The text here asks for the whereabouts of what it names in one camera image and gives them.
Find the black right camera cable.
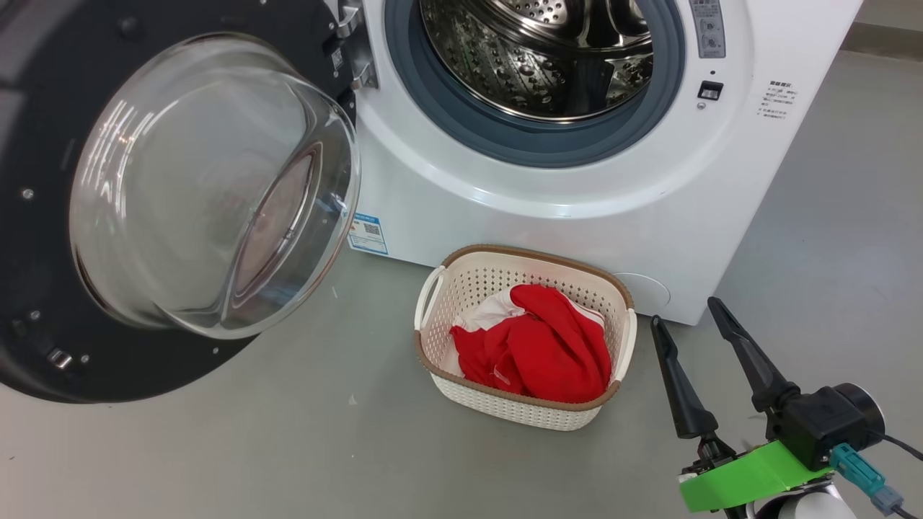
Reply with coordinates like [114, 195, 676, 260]
[881, 431, 923, 519]

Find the black glass washing machine door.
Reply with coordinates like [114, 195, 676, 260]
[0, 0, 381, 404]

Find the steel washing machine drum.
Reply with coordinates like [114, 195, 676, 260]
[420, 0, 655, 123]

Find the grey instruction label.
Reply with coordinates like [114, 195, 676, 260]
[689, 0, 727, 59]

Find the cream perforated laundry basket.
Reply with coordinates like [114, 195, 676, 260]
[414, 244, 638, 432]

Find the teal right camera connector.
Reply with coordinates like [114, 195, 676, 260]
[829, 443, 906, 515]

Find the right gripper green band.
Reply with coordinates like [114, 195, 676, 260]
[650, 296, 835, 514]

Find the white front-load washing machine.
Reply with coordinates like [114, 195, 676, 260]
[328, 0, 864, 326]

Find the blue white energy sticker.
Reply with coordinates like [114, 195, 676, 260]
[347, 213, 389, 256]

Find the red and white garment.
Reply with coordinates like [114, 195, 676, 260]
[450, 284, 613, 404]

